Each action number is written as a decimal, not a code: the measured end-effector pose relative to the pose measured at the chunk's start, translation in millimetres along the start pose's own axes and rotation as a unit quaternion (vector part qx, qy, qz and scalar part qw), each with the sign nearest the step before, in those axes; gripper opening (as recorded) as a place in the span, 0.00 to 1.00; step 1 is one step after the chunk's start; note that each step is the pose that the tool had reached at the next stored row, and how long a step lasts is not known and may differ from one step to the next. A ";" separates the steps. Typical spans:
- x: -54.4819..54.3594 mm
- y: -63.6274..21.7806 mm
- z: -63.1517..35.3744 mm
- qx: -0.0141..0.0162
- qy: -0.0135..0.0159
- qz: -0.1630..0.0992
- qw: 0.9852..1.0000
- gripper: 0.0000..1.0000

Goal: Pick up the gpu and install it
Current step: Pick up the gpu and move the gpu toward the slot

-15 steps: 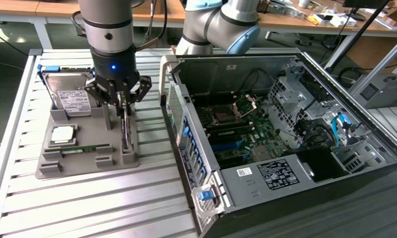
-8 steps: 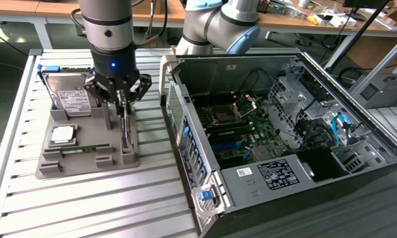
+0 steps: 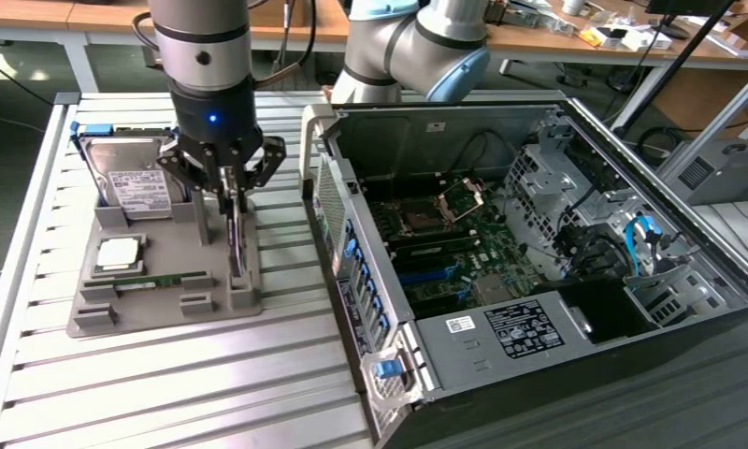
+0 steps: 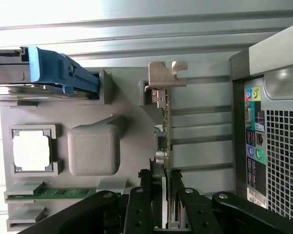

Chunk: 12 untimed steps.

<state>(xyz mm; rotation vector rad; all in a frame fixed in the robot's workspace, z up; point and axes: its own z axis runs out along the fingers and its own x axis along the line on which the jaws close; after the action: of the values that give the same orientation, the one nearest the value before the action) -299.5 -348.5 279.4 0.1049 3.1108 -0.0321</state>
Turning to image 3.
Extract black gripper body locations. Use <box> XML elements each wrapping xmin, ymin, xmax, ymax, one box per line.
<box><xmin>164</xmin><ymin>77</ymin><xmax>267</xmax><ymax>163</ymax></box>

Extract black graphics card metal bracket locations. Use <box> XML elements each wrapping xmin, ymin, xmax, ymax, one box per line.
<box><xmin>220</xmin><ymin>166</ymin><xmax>255</xmax><ymax>289</ymax></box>

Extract hard disk in blue caddy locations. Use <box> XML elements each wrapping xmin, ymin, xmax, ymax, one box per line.
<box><xmin>68</xmin><ymin>120</ymin><xmax>192</xmax><ymax>221</ymax></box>

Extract open grey PC case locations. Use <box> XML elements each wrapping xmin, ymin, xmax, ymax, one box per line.
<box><xmin>298</xmin><ymin>91</ymin><xmax>748</xmax><ymax>449</ymax></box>

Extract grey parts rack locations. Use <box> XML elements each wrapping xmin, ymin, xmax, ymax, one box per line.
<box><xmin>67</xmin><ymin>155</ymin><xmax>267</xmax><ymax>339</ymax></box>

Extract silver CPU chip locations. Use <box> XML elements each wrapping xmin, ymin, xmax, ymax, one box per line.
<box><xmin>95</xmin><ymin>238</ymin><xmax>145</xmax><ymax>273</ymax></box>

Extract green RAM stick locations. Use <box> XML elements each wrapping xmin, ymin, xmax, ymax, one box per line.
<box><xmin>112</xmin><ymin>272</ymin><xmax>207</xmax><ymax>289</ymax></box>

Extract CPU socket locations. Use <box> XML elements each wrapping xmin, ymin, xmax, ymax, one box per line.
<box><xmin>394</xmin><ymin>196</ymin><xmax>463</xmax><ymax>235</ymax></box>

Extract metal socket cover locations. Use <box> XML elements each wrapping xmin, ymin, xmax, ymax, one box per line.
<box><xmin>439</xmin><ymin>176</ymin><xmax>490</xmax><ymax>225</ymax></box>

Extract black RAM stick in slot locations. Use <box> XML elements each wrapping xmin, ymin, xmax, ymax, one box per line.
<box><xmin>390</xmin><ymin>236</ymin><xmax>482</xmax><ymax>261</ymax></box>

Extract wooden desk white legs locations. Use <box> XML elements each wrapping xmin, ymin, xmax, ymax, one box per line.
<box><xmin>0</xmin><ymin>0</ymin><xmax>748</xmax><ymax>94</ymax></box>

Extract green motherboard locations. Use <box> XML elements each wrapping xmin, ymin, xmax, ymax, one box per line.
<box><xmin>364</xmin><ymin>175</ymin><xmax>550</xmax><ymax>319</ymax></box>

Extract metal drive cage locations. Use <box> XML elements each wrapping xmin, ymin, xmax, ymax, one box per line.
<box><xmin>504</xmin><ymin>116</ymin><xmax>638</xmax><ymax>225</ymax></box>

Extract grey chipset heatsink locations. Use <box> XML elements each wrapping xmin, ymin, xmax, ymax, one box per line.
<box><xmin>472</xmin><ymin>274</ymin><xmax>519</xmax><ymax>305</ymax></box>

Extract blue case latch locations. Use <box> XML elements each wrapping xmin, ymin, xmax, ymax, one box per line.
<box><xmin>374</xmin><ymin>358</ymin><xmax>404</xmax><ymax>381</ymax></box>

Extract grey power supply unit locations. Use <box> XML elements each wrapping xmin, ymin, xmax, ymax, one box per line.
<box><xmin>414</xmin><ymin>289</ymin><xmax>594</xmax><ymax>392</ymax></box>

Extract grey metal device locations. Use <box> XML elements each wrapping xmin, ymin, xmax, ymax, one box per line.
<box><xmin>490</xmin><ymin>0</ymin><xmax>562</xmax><ymax>28</ymax></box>

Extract white small box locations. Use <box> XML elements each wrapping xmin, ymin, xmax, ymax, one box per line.
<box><xmin>620</xmin><ymin>30</ymin><xmax>675</xmax><ymax>52</ymax></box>

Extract black tripod pole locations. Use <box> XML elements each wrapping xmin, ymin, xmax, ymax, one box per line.
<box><xmin>610</xmin><ymin>0</ymin><xmax>741</xmax><ymax>137</ymax></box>

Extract black monitor with stand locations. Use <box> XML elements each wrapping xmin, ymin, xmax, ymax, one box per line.
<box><xmin>644</xmin><ymin>0</ymin><xmax>735</xmax><ymax>41</ymax></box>

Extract metal disk bay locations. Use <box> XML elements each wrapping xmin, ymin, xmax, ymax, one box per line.
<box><xmin>623</xmin><ymin>261</ymin><xmax>748</xmax><ymax>331</ymax></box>

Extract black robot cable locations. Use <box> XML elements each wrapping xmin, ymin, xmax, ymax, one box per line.
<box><xmin>129</xmin><ymin>0</ymin><xmax>318</xmax><ymax>88</ymax></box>

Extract black wire bundle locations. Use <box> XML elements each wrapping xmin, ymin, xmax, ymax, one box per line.
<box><xmin>551</xmin><ymin>222</ymin><xmax>631</xmax><ymax>282</ymax></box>

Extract blue data wire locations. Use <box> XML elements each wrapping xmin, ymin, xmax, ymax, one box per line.
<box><xmin>623</xmin><ymin>212</ymin><xmax>666</xmax><ymax>277</ymax></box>

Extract aluminium profile frame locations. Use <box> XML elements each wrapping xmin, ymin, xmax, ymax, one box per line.
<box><xmin>607</xmin><ymin>78</ymin><xmax>748</xmax><ymax>155</ymax></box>

